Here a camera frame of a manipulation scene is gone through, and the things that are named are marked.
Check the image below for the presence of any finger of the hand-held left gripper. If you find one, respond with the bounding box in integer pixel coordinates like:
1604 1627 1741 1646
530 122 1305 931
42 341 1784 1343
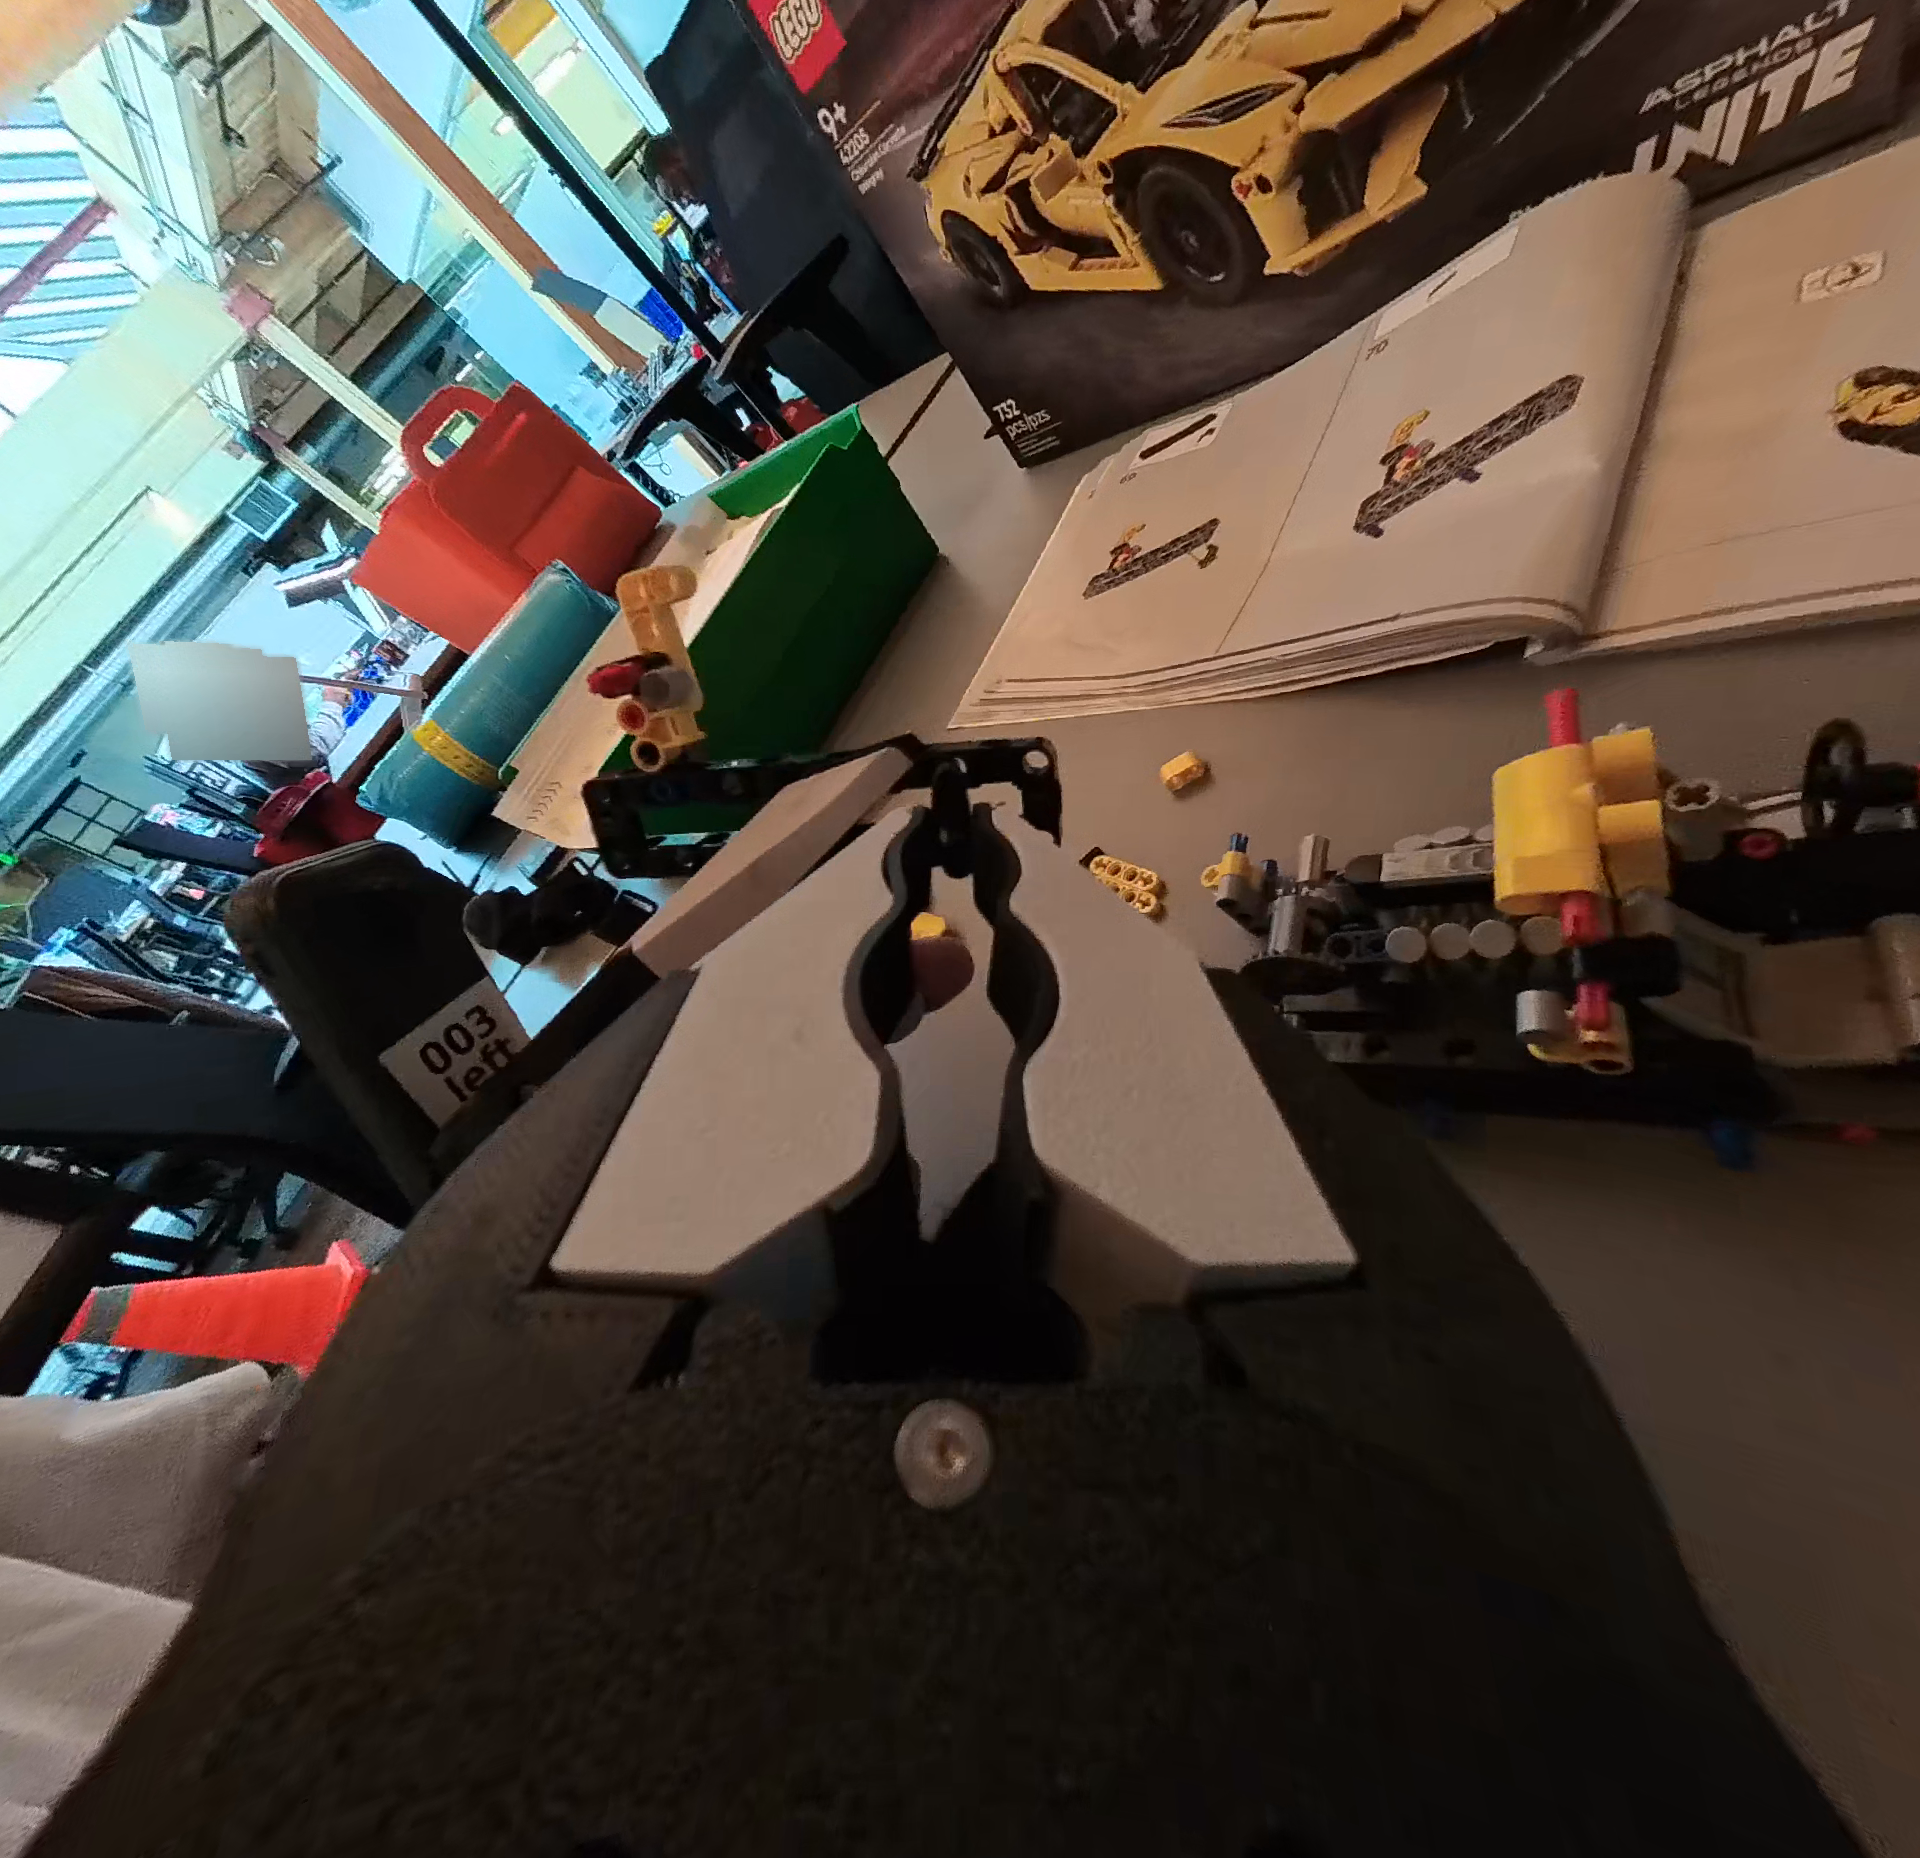
626 737 923 985

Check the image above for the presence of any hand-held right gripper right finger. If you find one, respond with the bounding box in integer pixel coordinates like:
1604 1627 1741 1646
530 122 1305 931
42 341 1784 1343
982 804 1359 1331

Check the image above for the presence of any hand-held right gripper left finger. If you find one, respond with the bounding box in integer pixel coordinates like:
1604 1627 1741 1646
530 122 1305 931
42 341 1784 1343
546 800 929 1283

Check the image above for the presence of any black toy brick frame assembly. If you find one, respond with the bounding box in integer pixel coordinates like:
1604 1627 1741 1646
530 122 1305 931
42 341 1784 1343
581 563 1067 882

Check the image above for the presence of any toy car chassis assembly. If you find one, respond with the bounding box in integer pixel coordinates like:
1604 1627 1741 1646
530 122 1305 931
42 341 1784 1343
1267 688 1920 1138

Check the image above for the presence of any black toy car set box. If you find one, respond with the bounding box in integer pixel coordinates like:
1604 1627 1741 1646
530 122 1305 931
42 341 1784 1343
727 0 1920 468

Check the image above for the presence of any red jacket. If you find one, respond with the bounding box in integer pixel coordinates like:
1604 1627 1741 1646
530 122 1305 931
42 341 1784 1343
253 768 385 865

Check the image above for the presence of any green plastic bin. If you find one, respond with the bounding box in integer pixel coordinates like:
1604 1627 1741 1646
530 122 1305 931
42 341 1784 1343
599 402 942 780

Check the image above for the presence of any teal rolled mat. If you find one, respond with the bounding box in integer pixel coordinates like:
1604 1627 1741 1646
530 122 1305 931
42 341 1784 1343
360 559 618 847

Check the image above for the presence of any orange traffic cone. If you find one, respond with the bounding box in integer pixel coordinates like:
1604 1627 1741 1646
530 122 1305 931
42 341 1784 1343
59 1241 370 1371

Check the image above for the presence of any red bag-shaped container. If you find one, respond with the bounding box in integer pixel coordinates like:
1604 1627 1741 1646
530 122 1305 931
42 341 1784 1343
354 382 662 653

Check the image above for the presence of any black desk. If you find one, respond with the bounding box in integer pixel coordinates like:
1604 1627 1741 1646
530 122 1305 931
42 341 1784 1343
606 229 961 457

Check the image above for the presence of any open instruction booklet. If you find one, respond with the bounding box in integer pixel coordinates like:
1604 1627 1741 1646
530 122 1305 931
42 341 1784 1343
949 171 1920 730

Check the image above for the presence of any black strap object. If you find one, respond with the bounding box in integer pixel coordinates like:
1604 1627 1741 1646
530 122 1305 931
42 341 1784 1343
464 860 640 966

